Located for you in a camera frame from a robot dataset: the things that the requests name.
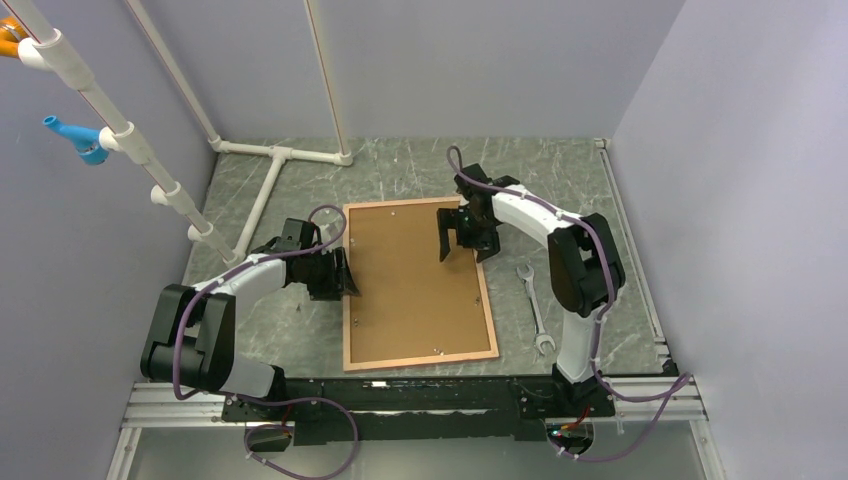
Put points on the brown backing board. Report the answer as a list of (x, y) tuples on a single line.
[(411, 285)]

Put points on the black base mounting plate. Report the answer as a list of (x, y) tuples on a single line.
[(422, 408)]

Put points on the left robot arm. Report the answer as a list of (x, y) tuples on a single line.
[(191, 342)]

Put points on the wooden picture frame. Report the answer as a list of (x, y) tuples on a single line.
[(490, 311)]

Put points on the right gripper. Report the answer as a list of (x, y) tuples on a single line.
[(486, 245)]

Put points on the blue pipe fitting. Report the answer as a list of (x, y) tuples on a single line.
[(85, 141)]

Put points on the silver wrench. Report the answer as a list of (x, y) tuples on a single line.
[(543, 341)]

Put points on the white PVC pipe stand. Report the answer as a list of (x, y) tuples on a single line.
[(48, 49)]

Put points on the aluminium rail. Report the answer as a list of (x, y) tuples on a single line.
[(646, 398)]

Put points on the orange pipe fitting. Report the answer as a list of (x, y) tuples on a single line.
[(12, 33)]

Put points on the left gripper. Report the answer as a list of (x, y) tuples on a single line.
[(338, 281)]

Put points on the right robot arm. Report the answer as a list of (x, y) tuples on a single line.
[(586, 272)]

